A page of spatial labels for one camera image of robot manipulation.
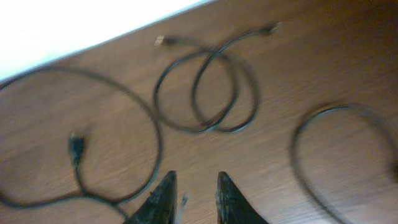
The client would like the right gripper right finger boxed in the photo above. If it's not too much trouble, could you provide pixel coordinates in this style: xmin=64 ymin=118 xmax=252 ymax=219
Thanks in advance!
xmin=215 ymin=171 xmax=269 ymax=224

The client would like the thin black usb cable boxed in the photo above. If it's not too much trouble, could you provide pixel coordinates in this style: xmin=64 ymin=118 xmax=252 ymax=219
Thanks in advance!
xmin=152 ymin=21 xmax=282 ymax=134

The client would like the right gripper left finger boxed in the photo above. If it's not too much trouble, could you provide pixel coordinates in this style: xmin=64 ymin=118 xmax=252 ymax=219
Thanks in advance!
xmin=123 ymin=170 xmax=177 ymax=224

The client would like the thick black usb cable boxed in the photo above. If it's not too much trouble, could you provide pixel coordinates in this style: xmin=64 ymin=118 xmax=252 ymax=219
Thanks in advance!
xmin=0 ymin=67 xmax=163 ymax=218

